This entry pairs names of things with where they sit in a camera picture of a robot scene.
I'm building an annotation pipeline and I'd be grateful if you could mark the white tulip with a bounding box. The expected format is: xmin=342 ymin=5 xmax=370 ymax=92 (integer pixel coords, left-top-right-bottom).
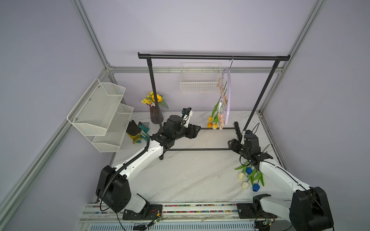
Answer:
xmin=235 ymin=162 xmax=250 ymax=181
xmin=241 ymin=173 xmax=254 ymax=190

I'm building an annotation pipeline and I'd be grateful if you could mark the purple clip hanger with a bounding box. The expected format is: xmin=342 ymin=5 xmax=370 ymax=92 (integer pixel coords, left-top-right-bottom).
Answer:
xmin=217 ymin=56 xmax=234 ymax=130

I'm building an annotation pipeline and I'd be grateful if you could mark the black clothes rack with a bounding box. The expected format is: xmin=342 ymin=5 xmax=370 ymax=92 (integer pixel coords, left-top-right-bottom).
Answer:
xmin=137 ymin=52 xmax=291 ymax=160

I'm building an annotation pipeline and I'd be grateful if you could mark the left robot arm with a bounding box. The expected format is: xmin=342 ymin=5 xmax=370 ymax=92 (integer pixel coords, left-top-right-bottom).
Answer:
xmin=95 ymin=108 xmax=200 ymax=213

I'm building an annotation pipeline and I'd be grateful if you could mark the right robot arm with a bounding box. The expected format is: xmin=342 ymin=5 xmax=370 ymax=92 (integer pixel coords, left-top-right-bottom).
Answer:
xmin=228 ymin=133 xmax=334 ymax=231

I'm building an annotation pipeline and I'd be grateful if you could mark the purple ribbed vase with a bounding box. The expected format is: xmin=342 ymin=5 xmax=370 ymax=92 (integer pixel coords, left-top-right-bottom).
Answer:
xmin=149 ymin=106 xmax=164 ymax=124

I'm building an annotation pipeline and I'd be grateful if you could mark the green gardening glove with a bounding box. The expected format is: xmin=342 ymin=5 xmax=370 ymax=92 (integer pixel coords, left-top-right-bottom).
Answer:
xmin=138 ymin=122 xmax=150 ymax=141

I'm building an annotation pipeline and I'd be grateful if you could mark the blue tulip lower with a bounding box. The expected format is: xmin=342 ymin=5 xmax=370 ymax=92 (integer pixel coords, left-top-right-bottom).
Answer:
xmin=251 ymin=172 xmax=265 ymax=192

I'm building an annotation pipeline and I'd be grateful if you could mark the sunflower bouquet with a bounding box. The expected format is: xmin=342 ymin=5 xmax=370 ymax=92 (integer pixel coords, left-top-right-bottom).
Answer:
xmin=141 ymin=92 xmax=169 ymax=110

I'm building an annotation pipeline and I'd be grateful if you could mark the white mesh two-tier shelf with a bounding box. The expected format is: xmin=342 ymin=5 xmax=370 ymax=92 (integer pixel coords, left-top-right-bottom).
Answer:
xmin=66 ymin=79 xmax=134 ymax=153

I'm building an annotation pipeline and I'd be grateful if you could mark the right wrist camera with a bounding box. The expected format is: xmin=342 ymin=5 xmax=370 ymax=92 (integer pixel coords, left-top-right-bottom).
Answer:
xmin=244 ymin=130 xmax=254 ymax=137

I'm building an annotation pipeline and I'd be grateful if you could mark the white wire wall basket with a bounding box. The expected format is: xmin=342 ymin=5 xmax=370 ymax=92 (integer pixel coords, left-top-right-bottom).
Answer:
xmin=180 ymin=62 xmax=222 ymax=93

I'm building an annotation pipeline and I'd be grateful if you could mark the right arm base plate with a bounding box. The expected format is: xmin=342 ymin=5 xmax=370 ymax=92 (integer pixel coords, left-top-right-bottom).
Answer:
xmin=237 ymin=203 xmax=277 ymax=219

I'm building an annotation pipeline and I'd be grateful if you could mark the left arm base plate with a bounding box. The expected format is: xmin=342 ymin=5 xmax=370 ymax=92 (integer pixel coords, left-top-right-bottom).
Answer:
xmin=121 ymin=204 xmax=163 ymax=220

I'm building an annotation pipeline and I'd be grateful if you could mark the aluminium front rail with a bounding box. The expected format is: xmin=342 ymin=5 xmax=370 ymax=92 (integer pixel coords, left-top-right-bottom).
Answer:
xmin=77 ymin=202 xmax=294 ymax=231

